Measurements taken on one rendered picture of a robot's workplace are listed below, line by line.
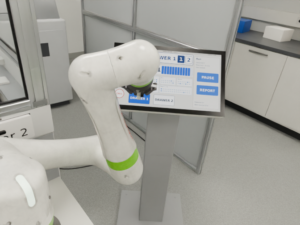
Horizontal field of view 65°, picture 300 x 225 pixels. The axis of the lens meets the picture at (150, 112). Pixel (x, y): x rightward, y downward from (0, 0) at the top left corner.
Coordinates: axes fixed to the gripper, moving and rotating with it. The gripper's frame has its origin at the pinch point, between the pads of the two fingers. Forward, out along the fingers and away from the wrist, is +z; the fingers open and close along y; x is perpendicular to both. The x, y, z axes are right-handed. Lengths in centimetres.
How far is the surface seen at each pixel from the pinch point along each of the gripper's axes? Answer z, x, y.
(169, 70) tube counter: 8.9, -14.6, -12.8
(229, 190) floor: 106, 48, -78
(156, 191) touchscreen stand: 58, 45, -15
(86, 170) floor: 116, 41, 41
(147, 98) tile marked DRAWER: 9.1, -0.5, -3.5
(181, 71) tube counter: 8.9, -14.7, -18.3
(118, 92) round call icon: 9.2, -2.5, 9.3
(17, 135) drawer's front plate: 9, 20, 50
